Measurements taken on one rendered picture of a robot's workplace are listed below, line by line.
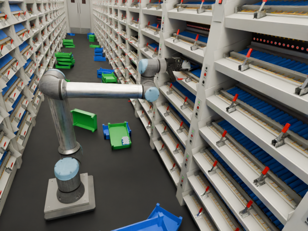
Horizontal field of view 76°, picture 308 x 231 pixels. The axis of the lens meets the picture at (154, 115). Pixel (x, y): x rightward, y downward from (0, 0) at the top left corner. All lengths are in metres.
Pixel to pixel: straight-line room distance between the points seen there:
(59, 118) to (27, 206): 0.71
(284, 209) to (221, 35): 0.77
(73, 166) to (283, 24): 1.32
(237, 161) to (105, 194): 1.07
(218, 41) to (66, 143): 1.14
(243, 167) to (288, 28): 0.58
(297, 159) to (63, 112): 1.21
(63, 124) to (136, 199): 0.78
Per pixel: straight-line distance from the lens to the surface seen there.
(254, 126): 0.92
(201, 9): 1.26
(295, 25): 0.79
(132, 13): 3.02
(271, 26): 0.85
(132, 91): 1.15
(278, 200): 0.93
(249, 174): 0.98
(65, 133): 1.44
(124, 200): 1.66
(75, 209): 1.58
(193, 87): 1.24
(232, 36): 1.09
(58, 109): 1.35
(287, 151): 0.83
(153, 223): 1.06
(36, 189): 1.86
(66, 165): 1.45
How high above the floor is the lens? 1.30
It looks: 28 degrees down
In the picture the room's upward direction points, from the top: 6 degrees clockwise
